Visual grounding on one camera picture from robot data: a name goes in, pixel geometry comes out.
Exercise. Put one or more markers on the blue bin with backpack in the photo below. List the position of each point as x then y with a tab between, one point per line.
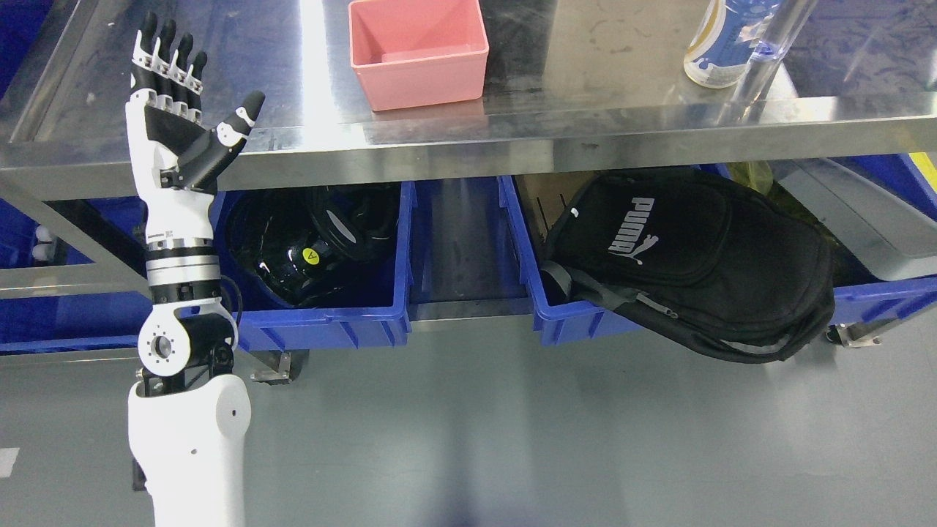
864	306

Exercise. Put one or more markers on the blue bin far left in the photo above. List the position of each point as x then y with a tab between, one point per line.
43	324

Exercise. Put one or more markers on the grey plastic case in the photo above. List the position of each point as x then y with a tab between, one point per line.
890	237

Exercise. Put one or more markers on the stainless steel table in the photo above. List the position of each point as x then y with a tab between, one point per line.
570	86

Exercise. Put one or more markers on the blue bin with helmet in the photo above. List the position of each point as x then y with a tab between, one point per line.
373	314

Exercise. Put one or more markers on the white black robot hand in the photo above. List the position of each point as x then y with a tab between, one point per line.
175	159

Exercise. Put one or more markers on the black helmet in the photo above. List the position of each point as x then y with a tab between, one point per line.
301	247

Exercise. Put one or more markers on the white robot forearm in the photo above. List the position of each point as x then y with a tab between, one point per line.
188	413

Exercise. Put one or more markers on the pink plastic storage box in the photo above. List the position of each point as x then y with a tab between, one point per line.
409	54

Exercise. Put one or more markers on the black Puma backpack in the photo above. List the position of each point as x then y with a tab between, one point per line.
697	258

